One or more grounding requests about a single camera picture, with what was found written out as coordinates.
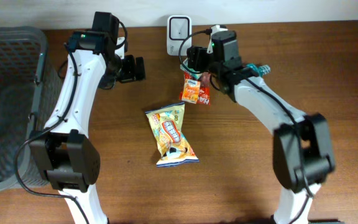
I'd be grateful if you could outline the orange small box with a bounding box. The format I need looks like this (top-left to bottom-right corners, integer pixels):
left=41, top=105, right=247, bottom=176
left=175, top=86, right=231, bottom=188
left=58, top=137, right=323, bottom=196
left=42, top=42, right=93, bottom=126
left=181, top=79, right=200, bottom=104

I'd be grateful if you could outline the red snack bag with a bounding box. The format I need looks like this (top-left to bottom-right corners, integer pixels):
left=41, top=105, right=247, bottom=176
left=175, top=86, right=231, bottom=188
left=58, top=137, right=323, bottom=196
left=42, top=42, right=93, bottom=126
left=179, top=72, right=210, bottom=105

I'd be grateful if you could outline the yellow snack bag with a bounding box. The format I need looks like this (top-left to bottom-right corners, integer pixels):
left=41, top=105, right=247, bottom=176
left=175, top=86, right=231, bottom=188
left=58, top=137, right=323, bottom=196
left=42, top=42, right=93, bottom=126
left=145, top=102, right=199, bottom=167

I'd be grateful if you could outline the blue mouthwash bottle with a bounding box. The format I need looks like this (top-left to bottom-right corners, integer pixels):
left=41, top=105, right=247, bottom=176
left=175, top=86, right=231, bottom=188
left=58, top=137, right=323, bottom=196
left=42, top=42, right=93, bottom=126
left=246, top=63, right=271, bottom=77

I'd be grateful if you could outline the green tissue pack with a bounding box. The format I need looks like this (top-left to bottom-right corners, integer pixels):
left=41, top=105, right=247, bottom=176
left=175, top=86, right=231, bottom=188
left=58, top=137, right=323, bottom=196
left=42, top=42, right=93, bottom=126
left=180, top=59, right=198, bottom=77

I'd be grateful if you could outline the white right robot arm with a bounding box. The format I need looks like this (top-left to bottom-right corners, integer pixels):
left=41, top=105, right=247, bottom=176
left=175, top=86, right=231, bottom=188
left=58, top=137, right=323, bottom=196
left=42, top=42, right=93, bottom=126
left=180, top=25, right=336, bottom=223

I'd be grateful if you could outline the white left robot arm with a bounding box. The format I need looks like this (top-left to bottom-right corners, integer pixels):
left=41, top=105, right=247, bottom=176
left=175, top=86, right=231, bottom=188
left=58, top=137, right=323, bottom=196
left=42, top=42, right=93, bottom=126
left=28, top=12, right=145, bottom=223

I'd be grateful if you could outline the white barcode scanner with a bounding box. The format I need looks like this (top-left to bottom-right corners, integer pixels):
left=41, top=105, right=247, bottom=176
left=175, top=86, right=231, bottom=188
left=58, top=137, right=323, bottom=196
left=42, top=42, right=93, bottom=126
left=167, top=15, right=192, bottom=56

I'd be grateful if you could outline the grey plastic basket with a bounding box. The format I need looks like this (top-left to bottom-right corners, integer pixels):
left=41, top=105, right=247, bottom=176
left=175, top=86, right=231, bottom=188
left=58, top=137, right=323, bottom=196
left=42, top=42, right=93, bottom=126
left=0, top=27, right=62, bottom=191

